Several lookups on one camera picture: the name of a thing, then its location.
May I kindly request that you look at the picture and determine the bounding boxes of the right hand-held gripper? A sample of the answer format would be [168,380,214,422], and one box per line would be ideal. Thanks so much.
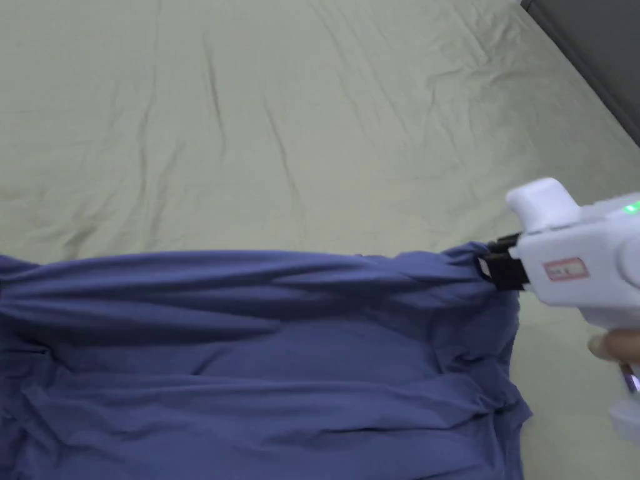
[477,177,640,451]

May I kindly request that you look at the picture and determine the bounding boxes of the dark blue shirt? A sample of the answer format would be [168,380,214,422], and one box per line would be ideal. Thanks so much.
[0,242,533,480]

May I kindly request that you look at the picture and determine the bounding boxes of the person's right hand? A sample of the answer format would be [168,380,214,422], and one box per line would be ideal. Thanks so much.
[587,331,640,365]

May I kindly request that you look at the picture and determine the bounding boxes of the bed with pale green sheet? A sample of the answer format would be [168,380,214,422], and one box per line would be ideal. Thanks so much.
[0,0,640,480]

